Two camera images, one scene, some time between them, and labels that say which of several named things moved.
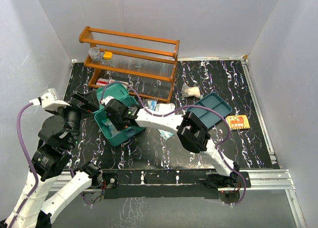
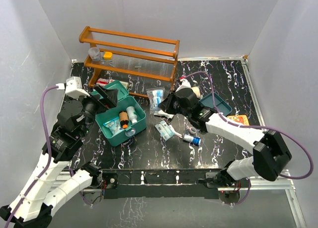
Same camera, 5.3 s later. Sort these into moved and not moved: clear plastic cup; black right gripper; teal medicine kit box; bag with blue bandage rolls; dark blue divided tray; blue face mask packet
Moved: bag with blue bandage rolls; black right gripper
Not moved: clear plastic cup; dark blue divided tray; teal medicine kit box; blue face mask packet
